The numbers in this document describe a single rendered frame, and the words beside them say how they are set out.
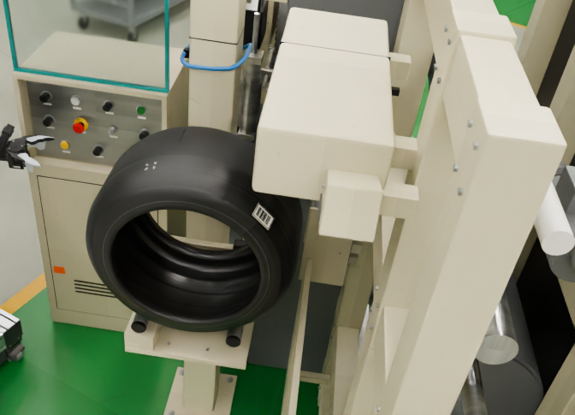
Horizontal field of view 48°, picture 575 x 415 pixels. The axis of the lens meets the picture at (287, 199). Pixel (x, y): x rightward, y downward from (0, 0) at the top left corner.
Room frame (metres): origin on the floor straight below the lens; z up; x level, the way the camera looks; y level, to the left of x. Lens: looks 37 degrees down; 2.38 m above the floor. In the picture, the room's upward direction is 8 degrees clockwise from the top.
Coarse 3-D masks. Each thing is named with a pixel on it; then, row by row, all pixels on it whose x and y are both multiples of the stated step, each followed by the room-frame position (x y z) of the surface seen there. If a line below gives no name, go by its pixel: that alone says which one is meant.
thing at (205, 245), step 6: (180, 240) 1.60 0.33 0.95; (186, 240) 1.60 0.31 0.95; (192, 240) 1.61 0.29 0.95; (198, 240) 1.61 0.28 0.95; (204, 240) 1.62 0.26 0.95; (198, 246) 1.59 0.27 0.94; (204, 246) 1.59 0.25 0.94; (210, 246) 1.59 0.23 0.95; (216, 246) 1.60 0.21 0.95; (222, 246) 1.60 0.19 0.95; (228, 246) 1.60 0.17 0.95
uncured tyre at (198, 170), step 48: (144, 144) 1.43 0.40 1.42; (192, 144) 1.39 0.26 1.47; (240, 144) 1.45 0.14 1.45; (144, 192) 1.25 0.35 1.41; (192, 192) 1.24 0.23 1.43; (240, 192) 1.27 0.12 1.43; (96, 240) 1.24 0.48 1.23; (144, 240) 1.50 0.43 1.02; (288, 240) 1.27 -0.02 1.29; (144, 288) 1.36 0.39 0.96; (192, 288) 1.43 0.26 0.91; (240, 288) 1.42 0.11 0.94
